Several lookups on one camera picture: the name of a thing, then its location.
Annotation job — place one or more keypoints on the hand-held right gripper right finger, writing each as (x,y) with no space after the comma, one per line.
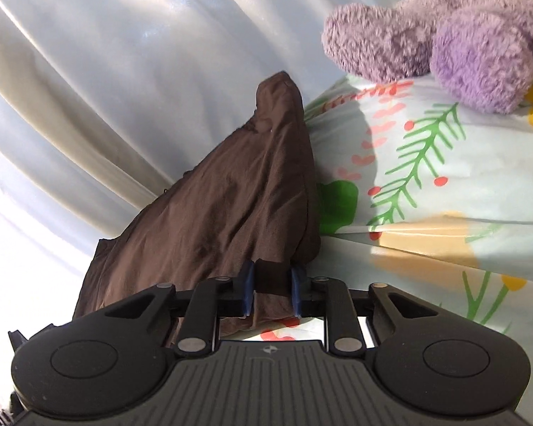
(298,290)

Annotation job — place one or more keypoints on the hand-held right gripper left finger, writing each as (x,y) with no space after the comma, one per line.
(247,288)

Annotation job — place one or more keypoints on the white curtain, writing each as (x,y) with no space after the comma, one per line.
(129,75)

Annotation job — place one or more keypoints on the brown jacket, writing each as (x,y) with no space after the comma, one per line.
(231,213)

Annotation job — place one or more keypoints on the floral bed sheet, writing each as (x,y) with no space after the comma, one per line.
(444,195)

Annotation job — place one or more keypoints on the purple teddy bear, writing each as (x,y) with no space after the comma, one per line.
(448,31)

